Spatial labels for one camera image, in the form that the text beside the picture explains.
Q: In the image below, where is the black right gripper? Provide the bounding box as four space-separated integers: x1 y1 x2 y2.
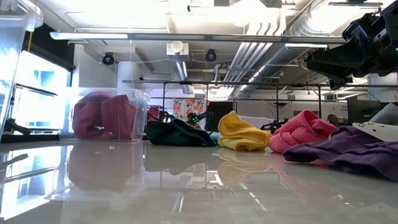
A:
306 1 398 90

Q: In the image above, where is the purple towel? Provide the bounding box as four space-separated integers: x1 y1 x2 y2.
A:
282 121 398 183

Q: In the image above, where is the yellow towel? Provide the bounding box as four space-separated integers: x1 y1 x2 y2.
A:
217 111 272 152

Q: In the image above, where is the dark green towel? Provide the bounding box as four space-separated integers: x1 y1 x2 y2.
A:
146 119 218 147

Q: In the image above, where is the bright magenta towel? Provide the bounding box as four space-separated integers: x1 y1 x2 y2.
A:
101 94 138 141

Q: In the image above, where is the dark magenta towel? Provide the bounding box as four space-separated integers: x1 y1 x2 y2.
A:
72 91 113 140

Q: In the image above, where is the dark background monitor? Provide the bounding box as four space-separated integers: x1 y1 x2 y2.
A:
347 99 384 124

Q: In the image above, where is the person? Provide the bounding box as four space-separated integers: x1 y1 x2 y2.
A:
326 114 341 127

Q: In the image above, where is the grey towel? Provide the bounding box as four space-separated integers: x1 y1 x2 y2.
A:
369 102 398 127

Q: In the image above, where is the pink towel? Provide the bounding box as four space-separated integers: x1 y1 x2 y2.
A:
269 110 338 154

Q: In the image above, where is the black background panel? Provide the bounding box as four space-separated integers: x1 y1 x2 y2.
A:
206 101 234 132

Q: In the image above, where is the background robot with green lights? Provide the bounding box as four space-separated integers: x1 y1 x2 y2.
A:
185 111 214 129

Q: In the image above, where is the floral patterned cloth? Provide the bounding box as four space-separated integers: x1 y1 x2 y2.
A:
172 98 208 130

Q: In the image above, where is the red background object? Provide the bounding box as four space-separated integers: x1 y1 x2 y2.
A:
147 105 161 123

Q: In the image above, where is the clear plastic bin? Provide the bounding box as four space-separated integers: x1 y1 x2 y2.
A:
0 0 44 141
58 87 151 142

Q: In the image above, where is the silver ventilation duct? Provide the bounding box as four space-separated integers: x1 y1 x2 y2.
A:
238 0 385 98

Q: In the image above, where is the black background rack frame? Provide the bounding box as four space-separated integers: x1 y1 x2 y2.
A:
122 79 398 131

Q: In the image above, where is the black ceiling camera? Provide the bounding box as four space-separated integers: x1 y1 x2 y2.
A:
205 49 218 63
101 52 116 66

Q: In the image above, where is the metal overhead rail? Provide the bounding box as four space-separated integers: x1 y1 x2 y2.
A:
49 31 346 44

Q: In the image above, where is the black metal table frame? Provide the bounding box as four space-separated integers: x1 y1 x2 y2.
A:
0 118 60 144

